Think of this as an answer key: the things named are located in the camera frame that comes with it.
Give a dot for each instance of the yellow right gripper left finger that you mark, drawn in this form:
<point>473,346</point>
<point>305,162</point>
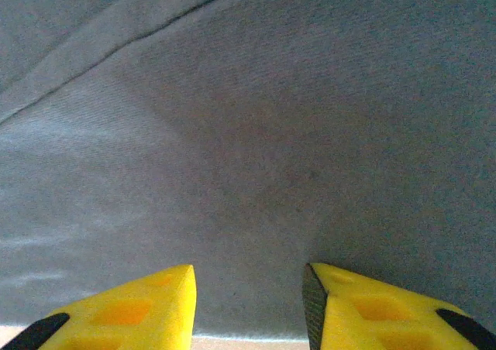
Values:
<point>147,319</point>

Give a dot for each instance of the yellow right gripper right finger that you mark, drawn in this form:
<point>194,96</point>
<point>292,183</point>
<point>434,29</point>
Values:
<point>368,319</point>

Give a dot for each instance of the grey t-shirt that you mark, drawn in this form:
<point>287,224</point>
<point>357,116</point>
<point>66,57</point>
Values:
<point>248,133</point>

